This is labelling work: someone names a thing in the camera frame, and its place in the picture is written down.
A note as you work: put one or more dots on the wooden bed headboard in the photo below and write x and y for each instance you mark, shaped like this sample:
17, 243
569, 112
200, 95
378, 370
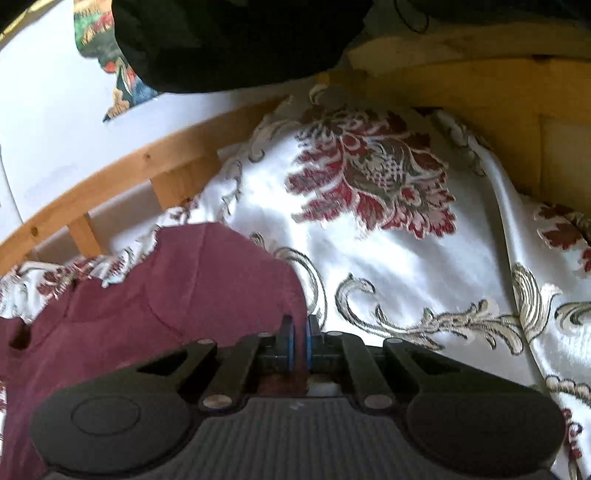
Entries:
138, 161

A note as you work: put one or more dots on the colourful printed cloth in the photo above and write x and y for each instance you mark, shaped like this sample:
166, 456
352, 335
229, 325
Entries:
92, 32

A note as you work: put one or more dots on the white floral bedspread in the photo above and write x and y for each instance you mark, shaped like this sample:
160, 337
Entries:
392, 258

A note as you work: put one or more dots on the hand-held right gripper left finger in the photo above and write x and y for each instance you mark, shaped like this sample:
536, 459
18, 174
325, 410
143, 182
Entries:
289, 344

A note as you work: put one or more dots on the black cloth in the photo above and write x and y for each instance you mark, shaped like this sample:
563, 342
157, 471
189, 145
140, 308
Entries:
231, 41

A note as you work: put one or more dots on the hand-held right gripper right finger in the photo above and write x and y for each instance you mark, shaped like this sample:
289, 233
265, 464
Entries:
312, 344

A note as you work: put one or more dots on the maroon garment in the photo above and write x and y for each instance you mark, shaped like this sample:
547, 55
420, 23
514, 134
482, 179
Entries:
138, 300

